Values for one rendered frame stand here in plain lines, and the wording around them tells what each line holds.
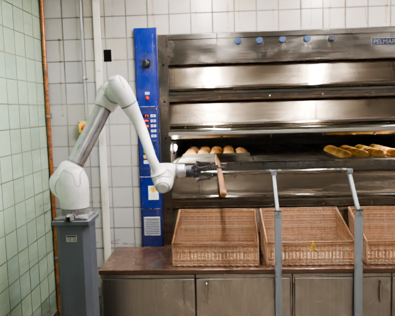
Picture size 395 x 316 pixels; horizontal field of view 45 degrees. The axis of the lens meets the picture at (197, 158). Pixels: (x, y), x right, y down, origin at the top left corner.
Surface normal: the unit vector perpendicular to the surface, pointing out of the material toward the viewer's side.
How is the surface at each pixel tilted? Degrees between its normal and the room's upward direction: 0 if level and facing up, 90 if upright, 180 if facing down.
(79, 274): 90
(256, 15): 90
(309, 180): 70
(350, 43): 91
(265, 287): 91
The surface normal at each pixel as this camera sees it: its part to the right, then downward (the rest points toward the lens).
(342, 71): -0.08, -0.25
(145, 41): -0.05, 0.11
